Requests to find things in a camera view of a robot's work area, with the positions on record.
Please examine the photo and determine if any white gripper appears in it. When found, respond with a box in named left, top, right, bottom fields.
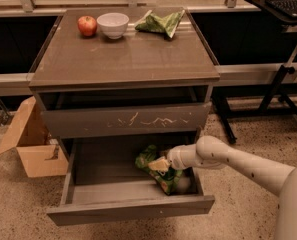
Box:
left=148, top=145, right=192, bottom=172

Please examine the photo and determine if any green rice chip bag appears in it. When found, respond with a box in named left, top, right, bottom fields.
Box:
left=135, top=145, right=183, bottom=195

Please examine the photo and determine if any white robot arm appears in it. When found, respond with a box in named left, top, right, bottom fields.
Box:
left=148, top=136, right=297, bottom=240

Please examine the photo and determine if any open lower grey drawer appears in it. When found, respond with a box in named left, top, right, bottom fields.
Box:
left=47, top=132, right=215, bottom=226

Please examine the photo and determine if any scratched upper grey drawer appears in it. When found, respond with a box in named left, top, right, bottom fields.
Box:
left=41, top=102, right=211, bottom=139

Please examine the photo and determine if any grey drawer cabinet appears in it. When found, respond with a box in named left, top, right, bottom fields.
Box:
left=28, top=6, right=221, bottom=162

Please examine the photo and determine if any dark green snack bag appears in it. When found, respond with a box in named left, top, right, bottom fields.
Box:
left=135, top=10, right=185, bottom=39

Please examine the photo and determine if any open cardboard box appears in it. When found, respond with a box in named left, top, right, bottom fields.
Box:
left=0, top=97, right=68, bottom=178

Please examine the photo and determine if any white bowl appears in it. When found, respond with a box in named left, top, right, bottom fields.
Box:
left=97, top=13, right=129, bottom=39

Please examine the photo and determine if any red apple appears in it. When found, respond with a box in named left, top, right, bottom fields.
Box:
left=77, top=16, right=97, bottom=37

